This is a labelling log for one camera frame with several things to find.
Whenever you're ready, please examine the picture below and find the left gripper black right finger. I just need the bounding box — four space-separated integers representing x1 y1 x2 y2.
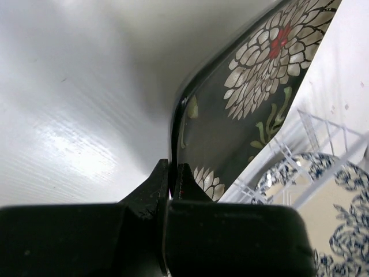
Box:
165 164 315 276

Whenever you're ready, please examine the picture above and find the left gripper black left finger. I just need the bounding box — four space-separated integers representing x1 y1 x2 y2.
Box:
1 159 168 276

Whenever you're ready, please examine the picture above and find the black square plate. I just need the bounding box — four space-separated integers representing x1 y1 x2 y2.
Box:
169 1 340 201

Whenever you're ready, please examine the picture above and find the blue floral white plate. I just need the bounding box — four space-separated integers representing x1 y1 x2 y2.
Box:
256 152 368 276

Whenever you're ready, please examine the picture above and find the white wire dish rack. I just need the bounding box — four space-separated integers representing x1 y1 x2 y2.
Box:
220 111 368 208

